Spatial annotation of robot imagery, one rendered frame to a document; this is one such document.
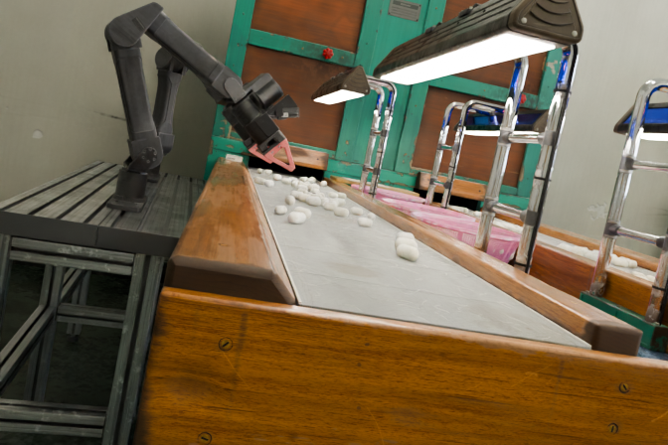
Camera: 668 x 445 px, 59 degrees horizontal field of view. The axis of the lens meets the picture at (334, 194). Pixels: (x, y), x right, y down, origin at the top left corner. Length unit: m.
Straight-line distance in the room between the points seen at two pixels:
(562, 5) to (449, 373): 0.39
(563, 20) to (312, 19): 1.79
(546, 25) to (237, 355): 0.45
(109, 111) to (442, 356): 2.80
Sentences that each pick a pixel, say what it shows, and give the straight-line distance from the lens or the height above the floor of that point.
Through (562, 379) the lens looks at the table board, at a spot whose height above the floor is 0.71.
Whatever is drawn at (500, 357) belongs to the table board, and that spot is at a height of 0.72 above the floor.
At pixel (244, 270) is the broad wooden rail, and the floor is 0.76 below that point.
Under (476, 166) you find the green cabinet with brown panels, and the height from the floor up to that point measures 0.93.
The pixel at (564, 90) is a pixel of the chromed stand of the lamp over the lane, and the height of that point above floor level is 1.03.
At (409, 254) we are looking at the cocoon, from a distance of 0.89.
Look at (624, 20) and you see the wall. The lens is 4.16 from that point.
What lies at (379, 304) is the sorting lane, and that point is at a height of 0.74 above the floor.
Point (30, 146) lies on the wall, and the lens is 3.29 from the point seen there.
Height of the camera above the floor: 0.88
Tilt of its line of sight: 4 degrees down
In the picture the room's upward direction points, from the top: 11 degrees clockwise
